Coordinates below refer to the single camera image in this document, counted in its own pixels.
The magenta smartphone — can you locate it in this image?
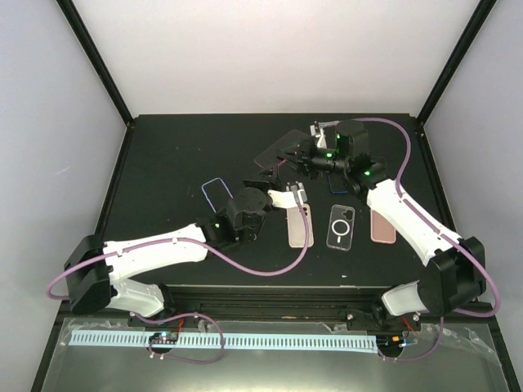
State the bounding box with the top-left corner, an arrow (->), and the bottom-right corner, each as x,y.
253,129 -> 310,168

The blue smartphone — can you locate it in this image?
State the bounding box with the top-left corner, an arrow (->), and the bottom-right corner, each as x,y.
328,174 -> 348,195

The phone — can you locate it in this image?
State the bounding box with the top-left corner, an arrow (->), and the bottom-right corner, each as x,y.
286,203 -> 314,248
326,204 -> 355,252
201,177 -> 233,212

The pink phone case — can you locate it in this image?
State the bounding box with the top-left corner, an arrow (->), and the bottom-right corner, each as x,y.
370,210 -> 396,244

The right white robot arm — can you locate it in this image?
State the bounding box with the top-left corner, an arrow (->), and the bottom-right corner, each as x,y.
277,118 -> 494,329

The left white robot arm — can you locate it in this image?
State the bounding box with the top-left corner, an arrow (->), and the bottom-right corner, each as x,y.
65,167 -> 281,326

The left controller board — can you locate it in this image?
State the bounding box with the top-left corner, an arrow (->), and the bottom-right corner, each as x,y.
149,332 -> 179,345

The controller board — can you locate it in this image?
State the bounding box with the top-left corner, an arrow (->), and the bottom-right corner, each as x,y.
149,332 -> 179,345
376,335 -> 413,350

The right controller board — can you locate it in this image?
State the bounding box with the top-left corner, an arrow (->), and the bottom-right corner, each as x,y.
376,335 -> 413,350

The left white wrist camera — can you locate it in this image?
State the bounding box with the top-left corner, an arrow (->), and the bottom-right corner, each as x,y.
267,182 -> 308,209

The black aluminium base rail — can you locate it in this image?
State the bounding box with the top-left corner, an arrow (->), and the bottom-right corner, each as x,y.
77,285 -> 434,327

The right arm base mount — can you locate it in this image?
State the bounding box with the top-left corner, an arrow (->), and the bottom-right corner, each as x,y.
345,301 -> 418,332

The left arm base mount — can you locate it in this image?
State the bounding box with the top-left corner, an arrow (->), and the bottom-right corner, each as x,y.
124,311 -> 199,326

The light blue slotted cable duct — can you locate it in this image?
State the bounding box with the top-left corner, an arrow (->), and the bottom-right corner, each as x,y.
69,330 -> 378,354

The right black frame post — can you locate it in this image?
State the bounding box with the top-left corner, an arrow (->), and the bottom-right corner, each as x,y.
417,0 -> 497,126

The black frame post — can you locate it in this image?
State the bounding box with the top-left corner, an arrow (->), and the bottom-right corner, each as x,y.
56,0 -> 134,127
417,0 -> 497,126

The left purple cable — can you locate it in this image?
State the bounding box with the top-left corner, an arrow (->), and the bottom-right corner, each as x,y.
45,199 -> 311,364

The left black frame post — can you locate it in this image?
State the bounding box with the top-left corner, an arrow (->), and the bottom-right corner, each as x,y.
56,0 -> 134,127

